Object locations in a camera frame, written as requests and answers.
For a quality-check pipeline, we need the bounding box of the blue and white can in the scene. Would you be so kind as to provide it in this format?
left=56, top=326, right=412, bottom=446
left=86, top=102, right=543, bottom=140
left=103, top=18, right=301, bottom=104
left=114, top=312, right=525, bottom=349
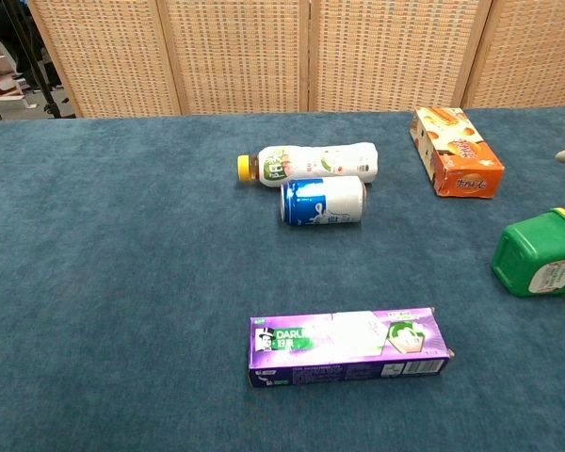
left=279, top=175, right=368, bottom=228

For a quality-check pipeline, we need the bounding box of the orange snack box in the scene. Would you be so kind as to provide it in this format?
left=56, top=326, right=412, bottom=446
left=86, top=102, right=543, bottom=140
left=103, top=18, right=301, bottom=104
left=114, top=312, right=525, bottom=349
left=409, top=106, right=506, bottom=200

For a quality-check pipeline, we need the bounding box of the purple toothpaste box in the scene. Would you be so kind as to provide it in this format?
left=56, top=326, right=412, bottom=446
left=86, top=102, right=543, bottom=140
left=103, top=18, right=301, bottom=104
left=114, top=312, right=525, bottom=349
left=249, top=307, right=456, bottom=389

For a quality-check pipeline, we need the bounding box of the white bottle with yellow cap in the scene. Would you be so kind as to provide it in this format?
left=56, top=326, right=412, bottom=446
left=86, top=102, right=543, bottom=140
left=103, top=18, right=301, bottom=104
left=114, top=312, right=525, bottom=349
left=236, top=141, right=379, bottom=187

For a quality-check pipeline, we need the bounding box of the green tub with yellow lid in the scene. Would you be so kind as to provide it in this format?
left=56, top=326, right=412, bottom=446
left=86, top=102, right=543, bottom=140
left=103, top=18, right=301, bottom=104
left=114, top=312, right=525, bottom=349
left=491, top=207, right=565, bottom=299

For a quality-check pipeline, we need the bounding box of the white shelf with clutter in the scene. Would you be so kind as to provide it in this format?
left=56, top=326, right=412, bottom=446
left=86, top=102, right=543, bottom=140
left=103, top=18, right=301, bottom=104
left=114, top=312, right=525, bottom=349
left=0, top=36, right=39, bottom=121

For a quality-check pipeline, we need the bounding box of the black tripod stand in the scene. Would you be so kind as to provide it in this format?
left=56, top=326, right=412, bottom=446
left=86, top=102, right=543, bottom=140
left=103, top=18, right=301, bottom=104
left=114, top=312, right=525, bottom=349
left=7, top=0, right=78, bottom=120

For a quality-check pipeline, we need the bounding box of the wooden rattan folding screen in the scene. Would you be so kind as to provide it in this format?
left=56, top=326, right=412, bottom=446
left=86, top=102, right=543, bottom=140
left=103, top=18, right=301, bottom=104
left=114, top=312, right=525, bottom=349
left=26, top=0, right=565, bottom=119

